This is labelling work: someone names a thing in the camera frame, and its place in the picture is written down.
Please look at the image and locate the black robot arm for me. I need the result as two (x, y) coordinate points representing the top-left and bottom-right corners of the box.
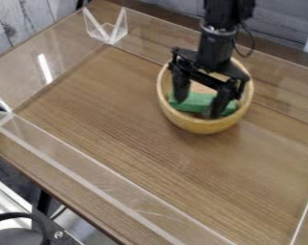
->
(169, 0), (255, 119)

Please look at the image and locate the black table leg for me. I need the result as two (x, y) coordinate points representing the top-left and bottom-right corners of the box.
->
(37, 190), (51, 215)

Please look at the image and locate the black cable loop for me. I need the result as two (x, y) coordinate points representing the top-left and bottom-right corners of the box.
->
(0, 212), (47, 245)

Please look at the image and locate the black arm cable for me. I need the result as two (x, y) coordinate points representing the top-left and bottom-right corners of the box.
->
(231, 21), (257, 59)

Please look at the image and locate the clear acrylic corner bracket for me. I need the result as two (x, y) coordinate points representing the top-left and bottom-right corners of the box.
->
(81, 8), (129, 45)

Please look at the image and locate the clear acrylic barrier wall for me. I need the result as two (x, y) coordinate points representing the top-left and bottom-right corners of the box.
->
(0, 0), (308, 245)

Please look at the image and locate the black metal base plate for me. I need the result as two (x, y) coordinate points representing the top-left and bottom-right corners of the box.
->
(31, 210), (83, 245)

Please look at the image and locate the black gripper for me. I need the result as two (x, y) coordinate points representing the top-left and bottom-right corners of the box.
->
(169, 27), (250, 119)

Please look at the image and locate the green rectangular block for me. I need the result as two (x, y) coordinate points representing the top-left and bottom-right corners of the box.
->
(167, 91), (238, 117)

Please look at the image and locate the brown wooden bowl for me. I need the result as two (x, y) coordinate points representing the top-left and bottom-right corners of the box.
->
(157, 64), (254, 135)

